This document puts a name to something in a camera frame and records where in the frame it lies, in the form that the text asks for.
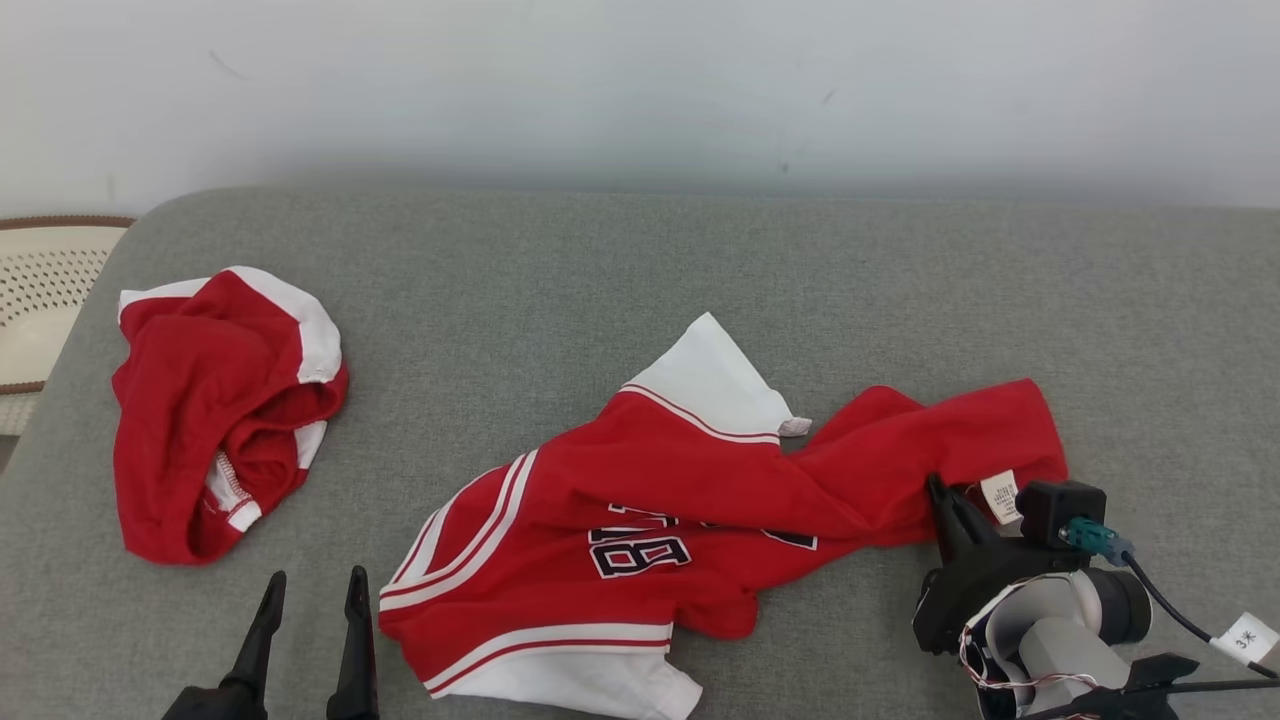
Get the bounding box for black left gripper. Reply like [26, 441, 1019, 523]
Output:
[160, 565, 380, 720]

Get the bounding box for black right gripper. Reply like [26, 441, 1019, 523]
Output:
[912, 473, 1087, 657]

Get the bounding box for red shorts with white band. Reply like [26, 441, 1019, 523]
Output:
[112, 265, 350, 567]

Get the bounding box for red jersey with number print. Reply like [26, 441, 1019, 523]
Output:
[378, 312, 1069, 720]

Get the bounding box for cream perforated laundry basket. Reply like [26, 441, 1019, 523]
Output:
[0, 215, 136, 437]

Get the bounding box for red white twisted wires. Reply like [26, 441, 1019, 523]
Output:
[958, 625, 1101, 720]

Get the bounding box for black cable strap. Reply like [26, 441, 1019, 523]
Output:
[1020, 653, 1280, 720]

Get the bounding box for white cable label tag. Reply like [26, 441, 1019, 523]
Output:
[1210, 612, 1280, 667]

